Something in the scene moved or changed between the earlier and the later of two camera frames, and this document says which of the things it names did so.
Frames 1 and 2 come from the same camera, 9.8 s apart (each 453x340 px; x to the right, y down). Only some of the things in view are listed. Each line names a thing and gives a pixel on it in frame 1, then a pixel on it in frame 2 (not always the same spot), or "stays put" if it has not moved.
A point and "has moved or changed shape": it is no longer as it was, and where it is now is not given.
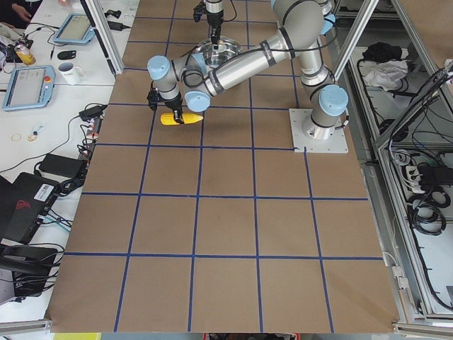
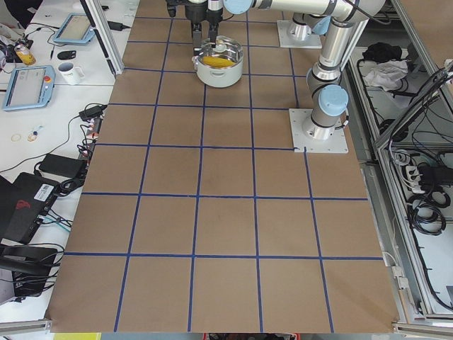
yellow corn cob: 168,119 has moved or changed shape
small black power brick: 92,112 stays put
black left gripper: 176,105 -> 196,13
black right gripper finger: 214,37 stays put
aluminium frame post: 96,17 stays put
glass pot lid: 211,55 stays put
